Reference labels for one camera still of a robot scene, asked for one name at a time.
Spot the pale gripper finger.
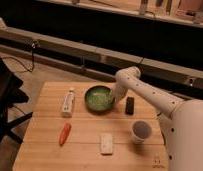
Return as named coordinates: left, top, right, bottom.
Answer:
left=108, top=93, right=115, bottom=104

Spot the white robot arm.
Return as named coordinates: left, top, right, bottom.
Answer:
left=111, top=67, right=203, bottom=171

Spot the green ceramic bowl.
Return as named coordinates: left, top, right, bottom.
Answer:
left=84, top=85, right=113, bottom=112

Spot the black rectangular remote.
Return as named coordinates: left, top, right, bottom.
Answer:
left=125, top=97, right=134, bottom=115

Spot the white paper cup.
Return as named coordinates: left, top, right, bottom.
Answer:
left=131, top=121, right=152, bottom=144

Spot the white tube with cap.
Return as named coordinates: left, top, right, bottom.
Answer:
left=61, top=87, right=75, bottom=117

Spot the orange carrot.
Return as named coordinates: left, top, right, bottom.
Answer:
left=59, top=123, right=71, bottom=146

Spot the black office chair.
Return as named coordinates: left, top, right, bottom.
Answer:
left=0, top=57, right=32, bottom=144

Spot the black cable on floor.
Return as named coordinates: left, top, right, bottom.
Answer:
left=0, top=39, right=39, bottom=74

